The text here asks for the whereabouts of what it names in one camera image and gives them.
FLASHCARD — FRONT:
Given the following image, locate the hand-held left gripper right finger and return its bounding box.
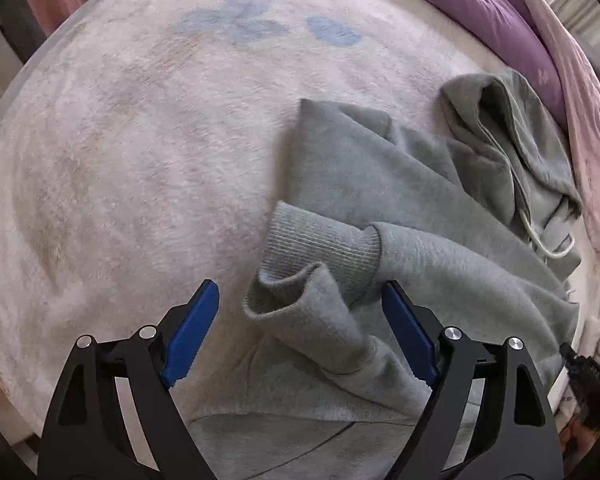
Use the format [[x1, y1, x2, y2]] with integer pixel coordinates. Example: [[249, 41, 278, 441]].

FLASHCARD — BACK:
[[381, 281, 564, 480]]

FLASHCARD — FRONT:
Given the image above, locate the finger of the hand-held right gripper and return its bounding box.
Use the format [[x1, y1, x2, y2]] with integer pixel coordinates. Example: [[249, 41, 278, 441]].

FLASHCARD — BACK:
[[559, 341, 600, 431]]

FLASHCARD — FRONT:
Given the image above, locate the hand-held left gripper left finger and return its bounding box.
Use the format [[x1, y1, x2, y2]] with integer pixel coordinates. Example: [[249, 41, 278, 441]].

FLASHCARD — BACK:
[[37, 280, 220, 480]]

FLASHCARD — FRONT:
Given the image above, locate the grey hoodie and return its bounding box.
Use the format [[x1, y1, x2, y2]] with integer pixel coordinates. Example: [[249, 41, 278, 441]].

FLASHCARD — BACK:
[[187, 69, 584, 480]]

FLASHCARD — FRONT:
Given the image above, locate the purple floral quilt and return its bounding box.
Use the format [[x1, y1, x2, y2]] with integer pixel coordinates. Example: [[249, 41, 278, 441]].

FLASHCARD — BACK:
[[352, 0, 600, 267]]

